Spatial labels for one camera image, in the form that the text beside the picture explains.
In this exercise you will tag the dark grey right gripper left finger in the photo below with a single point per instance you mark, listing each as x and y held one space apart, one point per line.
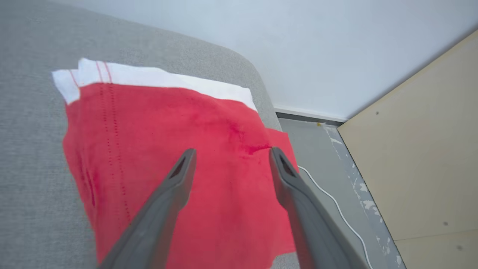
160 216

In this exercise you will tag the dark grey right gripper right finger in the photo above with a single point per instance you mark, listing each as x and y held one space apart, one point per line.
310 224

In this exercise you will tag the beige wooden board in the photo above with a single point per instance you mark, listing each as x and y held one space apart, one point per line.
422 157

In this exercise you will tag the red shorts white stripe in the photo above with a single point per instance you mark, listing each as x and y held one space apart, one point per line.
168 123

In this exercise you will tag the white skirting board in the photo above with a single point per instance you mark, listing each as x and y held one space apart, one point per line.
310 114

